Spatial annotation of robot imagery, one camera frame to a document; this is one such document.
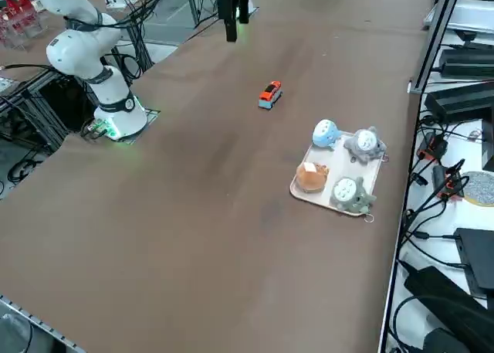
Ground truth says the black metal frame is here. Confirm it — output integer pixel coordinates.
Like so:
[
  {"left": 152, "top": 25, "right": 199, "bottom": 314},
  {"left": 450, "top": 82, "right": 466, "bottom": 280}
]
[{"left": 0, "top": 65, "right": 97, "bottom": 155}]

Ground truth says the aluminium edge rail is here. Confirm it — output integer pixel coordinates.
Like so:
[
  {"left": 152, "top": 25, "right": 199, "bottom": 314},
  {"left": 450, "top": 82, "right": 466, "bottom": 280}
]
[{"left": 0, "top": 294, "right": 84, "bottom": 353}]

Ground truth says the orange and black connector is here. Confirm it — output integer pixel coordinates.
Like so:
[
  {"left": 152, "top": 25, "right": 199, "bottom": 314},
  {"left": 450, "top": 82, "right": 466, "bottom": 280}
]
[
  {"left": 431, "top": 164, "right": 466, "bottom": 200},
  {"left": 418, "top": 131, "right": 449, "bottom": 161}
]

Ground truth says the aluminium profile post with bracket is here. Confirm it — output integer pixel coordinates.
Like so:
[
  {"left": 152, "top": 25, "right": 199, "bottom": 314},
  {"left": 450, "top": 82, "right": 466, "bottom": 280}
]
[{"left": 407, "top": 0, "right": 465, "bottom": 95}]

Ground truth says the grey plush toy keyring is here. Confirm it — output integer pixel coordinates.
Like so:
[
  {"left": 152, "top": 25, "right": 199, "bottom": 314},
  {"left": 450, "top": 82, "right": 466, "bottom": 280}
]
[
  {"left": 343, "top": 126, "right": 390, "bottom": 165},
  {"left": 329, "top": 175, "right": 378, "bottom": 222}
]

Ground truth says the beige plastic tray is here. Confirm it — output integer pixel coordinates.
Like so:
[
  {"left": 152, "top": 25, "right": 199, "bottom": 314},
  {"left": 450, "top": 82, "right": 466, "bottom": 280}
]
[{"left": 289, "top": 130, "right": 389, "bottom": 218}]

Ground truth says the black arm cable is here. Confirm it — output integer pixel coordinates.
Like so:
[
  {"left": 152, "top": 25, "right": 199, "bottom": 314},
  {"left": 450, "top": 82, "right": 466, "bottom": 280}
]
[{"left": 63, "top": 0, "right": 161, "bottom": 33}]

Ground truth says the light blue plush toy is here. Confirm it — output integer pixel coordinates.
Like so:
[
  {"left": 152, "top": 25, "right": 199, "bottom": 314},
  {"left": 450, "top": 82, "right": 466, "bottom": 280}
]
[{"left": 311, "top": 118, "right": 343, "bottom": 151}]

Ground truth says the red and clear rack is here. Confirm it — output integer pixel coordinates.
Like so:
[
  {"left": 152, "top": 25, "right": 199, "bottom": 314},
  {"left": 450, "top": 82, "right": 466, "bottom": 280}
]
[{"left": 0, "top": 0, "right": 52, "bottom": 53}]

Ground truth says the black flat box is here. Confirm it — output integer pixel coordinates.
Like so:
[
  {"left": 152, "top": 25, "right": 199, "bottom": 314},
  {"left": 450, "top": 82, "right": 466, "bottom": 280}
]
[{"left": 452, "top": 226, "right": 494, "bottom": 300}]

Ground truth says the black stand frame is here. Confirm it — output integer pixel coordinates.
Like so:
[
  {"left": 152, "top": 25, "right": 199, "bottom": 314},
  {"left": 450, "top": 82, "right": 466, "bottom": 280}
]
[{"left": 156, "top": 0, "right": 219, "bottom": 32}]

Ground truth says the round silver disc yellow rim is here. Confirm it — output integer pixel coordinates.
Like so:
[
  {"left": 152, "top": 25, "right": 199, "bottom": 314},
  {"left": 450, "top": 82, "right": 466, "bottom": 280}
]
[{"left": 461, "top": 170, "right": 494, "bottom": 208}]

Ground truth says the brown plush toy white hat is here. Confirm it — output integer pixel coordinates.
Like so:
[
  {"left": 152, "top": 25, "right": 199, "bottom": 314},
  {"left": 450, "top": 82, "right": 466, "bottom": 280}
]
[{"left": 295, "top": 161, "right": 331, "bottom": 194}]

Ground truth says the grey flat metal case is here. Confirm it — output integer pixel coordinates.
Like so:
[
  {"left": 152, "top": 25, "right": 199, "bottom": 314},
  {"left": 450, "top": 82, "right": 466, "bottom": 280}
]
[{"left": 422, "top": 0, "right": 494, "bottom": 32}]

